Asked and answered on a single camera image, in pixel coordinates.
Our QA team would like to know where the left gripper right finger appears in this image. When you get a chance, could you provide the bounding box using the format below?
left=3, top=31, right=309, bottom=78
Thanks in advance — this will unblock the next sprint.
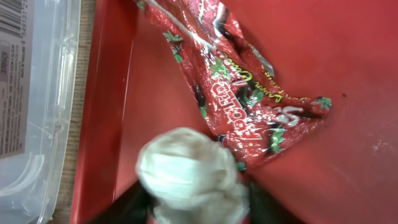
left=249, top=182, right=304, bottom=224

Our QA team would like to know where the clear plastic bin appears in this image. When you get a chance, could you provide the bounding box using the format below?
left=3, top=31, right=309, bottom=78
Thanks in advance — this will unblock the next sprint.
left=1, top=0, right=81, bottom=224

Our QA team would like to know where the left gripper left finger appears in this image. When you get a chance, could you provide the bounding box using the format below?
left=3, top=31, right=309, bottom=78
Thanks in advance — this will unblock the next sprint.
left=88, top=182, right=152, bottom=224

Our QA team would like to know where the red candy wrapper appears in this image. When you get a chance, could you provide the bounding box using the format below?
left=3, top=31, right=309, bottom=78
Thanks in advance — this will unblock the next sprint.
left=137, top=0, right=331, bottom=167

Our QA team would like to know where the white tissue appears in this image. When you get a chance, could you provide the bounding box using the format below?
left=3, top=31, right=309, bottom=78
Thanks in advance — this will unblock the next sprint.
left=136, top=128, right=249, bottom=224

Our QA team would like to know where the red serving tray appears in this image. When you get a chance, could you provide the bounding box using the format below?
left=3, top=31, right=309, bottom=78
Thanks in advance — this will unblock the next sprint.
left=71, top=0, right=397, bottom=223

